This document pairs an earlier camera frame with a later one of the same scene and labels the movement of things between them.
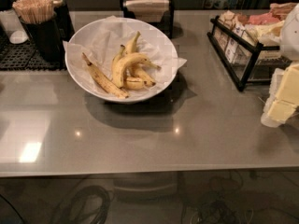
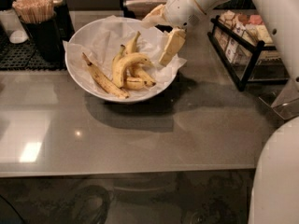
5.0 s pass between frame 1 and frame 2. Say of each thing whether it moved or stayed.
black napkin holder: stayed
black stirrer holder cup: stayed
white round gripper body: moved
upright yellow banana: stayed
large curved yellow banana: stayed
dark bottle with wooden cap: stayed
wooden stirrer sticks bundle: stayed
